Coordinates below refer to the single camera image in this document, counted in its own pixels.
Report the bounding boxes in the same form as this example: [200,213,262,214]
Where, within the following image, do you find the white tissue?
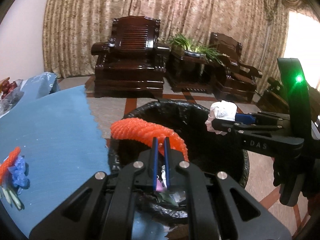
[205,100,238,135]

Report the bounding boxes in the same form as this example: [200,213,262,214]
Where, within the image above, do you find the pink face mask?
[156,165,167,192]

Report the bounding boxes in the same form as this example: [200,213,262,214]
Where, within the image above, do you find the orange foam fruit net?
[110,118,189,161]

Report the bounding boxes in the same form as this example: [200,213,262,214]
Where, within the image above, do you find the blue plastic bag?
[8,155,30,189]

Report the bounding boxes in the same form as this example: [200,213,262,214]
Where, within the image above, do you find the black lined trash bin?
[108,99,249,225]

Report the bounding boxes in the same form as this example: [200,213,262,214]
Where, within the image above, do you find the dark wooden armchair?
[209,32,263,103]
[91,16,170,99]

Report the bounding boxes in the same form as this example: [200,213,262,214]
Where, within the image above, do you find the dark wooden side table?
[165,50,215,94]

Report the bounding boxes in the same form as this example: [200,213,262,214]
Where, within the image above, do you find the blue table cloth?
[1,86,110,236]

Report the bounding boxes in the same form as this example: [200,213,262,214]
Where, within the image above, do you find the potted green plant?
[168,33,222,63]

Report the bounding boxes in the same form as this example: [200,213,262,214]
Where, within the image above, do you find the green rubber glove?
[1,185,23,210]

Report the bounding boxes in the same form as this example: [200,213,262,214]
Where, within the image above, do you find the glass fruit bowl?
[1,79,24,115]

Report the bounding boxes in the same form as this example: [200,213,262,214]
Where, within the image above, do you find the red apples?
[0,77,17,99]

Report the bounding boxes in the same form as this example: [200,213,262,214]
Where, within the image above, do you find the patterned beige curtain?
[43,0,304,91]

